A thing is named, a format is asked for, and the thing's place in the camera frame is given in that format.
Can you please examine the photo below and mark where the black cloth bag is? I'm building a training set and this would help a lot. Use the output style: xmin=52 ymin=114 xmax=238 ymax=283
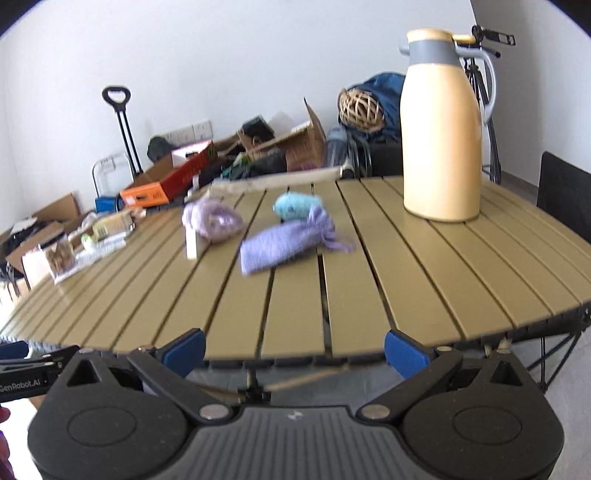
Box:
xmin=147 ymin=137 xmax=178 ymax=162

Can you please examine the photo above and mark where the black tripod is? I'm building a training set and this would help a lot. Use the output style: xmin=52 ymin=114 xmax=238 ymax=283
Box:
xmin=464 ymin=24 xmax=518 ymax=183

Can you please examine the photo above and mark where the clear snack container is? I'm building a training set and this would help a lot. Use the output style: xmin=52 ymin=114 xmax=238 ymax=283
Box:
xmin=45 ymin=235 xmax=75 ymax=278

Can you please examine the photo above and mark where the purple knitted cloth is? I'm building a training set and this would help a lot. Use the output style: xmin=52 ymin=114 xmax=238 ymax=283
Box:
xmin=240 ymin=205 xmax=356 ymax=277

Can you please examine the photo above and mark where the black suitcase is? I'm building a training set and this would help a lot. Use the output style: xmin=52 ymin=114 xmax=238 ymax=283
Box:
xmin=369 ymin=141 xmax=404 ymax=178

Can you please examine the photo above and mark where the white carton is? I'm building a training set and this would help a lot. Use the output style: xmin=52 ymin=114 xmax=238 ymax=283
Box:
xmin=21 ymin=247 xmax=51 ymax=287

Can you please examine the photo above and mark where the khaki folding table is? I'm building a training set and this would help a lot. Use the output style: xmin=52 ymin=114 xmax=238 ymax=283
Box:
xmin=0 ymin=174 xmax=591 ymax=407

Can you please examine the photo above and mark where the yellow packet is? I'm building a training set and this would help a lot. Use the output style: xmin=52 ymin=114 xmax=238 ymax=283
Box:
xmin=92 ymin=210 xmax=136 ymax=238

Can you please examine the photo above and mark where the yellow thermos jug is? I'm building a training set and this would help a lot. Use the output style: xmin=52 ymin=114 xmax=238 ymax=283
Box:
xmin=399 ymin=28 xmax=499 ymax=223

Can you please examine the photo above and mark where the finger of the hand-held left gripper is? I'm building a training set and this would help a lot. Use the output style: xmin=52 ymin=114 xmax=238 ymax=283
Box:
xmin=0 ymin=340 xmax=29 ymax=360
xmin=25 ymin=345 xmax=80 ymax=372

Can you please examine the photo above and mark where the black trolley handle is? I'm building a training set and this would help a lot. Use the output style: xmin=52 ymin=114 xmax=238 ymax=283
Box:
xmin=102 ymin=86 xmax=143 ymax=182

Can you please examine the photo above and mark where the wicker ball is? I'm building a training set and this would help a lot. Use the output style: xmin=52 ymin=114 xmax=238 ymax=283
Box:
xmin=338 ymin=88 xmax=385 ymax=132

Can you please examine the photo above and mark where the orange shoe box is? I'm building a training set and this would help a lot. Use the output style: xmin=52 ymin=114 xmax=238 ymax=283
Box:
xmin=119 ymin=141 xmax=215 ymax=208

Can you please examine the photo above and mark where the light blue plush toy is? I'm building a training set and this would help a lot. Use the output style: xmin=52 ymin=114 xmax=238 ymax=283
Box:
xmin=272 ymin=191 xmax=324 ymax=221

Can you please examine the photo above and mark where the small black box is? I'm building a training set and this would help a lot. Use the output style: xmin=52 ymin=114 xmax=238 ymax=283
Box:
xmin=240 ymin=117 xmax=273 ymax=141

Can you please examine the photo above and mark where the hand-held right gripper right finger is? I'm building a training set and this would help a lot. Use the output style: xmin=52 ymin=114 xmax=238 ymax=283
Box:
xmin=358 ymin=329 xmax=529 ymax=422

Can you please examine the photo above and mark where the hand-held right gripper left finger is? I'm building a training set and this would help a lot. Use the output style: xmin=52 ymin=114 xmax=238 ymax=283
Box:
xmin=60 ymin=329 xmax=234 ymax=422

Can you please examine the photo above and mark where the dark clothing pile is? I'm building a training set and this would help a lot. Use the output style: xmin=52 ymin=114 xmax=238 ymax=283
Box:
xmin=198 ymin=152 xmax=287 ymax=181

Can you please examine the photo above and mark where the purple fluffy cloth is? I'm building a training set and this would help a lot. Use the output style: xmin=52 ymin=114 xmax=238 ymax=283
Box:
xmin=182 ymin=198 xmax=245 ymax=244

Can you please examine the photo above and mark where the large open cardboard box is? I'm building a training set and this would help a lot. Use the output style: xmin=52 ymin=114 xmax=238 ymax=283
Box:
xmin=0 ymin=193 xmax=81 ymax=259

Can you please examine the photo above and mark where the clear plastic wrapper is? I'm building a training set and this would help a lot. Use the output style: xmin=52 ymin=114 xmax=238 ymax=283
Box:
xmin=53 ymin=231 xmax=130 ymax=283

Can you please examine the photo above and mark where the white metal frame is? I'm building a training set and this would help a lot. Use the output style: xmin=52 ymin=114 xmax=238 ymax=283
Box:
xmin=91 ymin=154 xmax=134 ymax=204

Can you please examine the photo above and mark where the grey blue flask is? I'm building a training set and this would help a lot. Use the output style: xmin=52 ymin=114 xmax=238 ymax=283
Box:
xmin=325 ymin=126 xmax=352 ymax=169

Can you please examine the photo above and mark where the blue bag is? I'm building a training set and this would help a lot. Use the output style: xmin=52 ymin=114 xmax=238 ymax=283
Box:
xmin=344 ymin=71 xmax=407 ymax=144

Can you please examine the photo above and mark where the black folding chair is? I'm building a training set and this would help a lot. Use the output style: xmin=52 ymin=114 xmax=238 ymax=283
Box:
xmin=526 ymin=151 xmax=591 ymax=407

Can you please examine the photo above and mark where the white wall socket panel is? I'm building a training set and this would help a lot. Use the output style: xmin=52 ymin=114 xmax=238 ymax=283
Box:
xmin=164 ymin=119 xmax=213 ymax=145

